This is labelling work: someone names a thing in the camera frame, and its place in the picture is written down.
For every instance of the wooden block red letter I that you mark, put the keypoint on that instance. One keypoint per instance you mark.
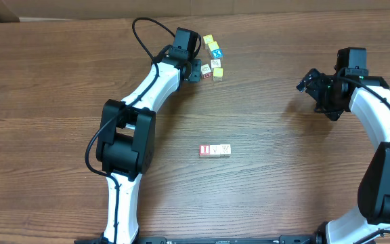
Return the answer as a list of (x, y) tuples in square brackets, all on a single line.
[(204, 150)]

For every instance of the wooden block red apple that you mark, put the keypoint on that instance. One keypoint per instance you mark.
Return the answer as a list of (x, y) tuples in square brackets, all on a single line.
[(214, 150)]

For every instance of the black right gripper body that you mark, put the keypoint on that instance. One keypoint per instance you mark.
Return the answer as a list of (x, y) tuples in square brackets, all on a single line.
[(321, 91)]

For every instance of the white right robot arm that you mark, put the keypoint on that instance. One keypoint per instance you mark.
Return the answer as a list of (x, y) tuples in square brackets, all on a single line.
[(352, 89)]

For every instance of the wooden block blue X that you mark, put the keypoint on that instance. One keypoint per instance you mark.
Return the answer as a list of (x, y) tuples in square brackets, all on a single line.
[(215, 50)]

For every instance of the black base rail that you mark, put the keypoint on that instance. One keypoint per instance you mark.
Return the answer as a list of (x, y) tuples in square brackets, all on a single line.
[(283, 239)]

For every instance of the wooden block red letter M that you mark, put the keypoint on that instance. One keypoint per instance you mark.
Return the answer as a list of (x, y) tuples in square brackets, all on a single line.
[(205, 71)]

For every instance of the plain wooden picture block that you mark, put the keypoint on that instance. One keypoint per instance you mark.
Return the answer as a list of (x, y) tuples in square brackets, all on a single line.
[(215, 63)]

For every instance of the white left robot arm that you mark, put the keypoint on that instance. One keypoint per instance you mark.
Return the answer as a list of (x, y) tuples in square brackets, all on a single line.
[(125, 140)]

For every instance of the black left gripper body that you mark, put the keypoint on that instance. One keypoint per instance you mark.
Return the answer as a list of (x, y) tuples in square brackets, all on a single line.
[(193, 74)]

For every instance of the wooden block yellow top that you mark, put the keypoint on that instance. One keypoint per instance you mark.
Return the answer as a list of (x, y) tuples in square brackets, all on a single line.
[(217, 74)]

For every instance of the far yellow wooden block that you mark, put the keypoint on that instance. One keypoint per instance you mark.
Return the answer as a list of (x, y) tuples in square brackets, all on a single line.
[(206, 40)]

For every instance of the wooden block green side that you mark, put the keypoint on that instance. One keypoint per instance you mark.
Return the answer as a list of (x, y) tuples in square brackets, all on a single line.
[(225, 150)]

